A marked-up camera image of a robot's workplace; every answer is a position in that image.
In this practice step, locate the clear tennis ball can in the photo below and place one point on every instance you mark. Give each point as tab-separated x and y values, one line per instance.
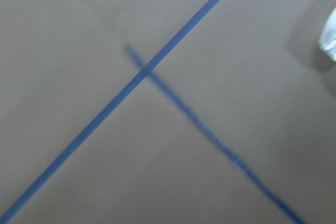
327	38

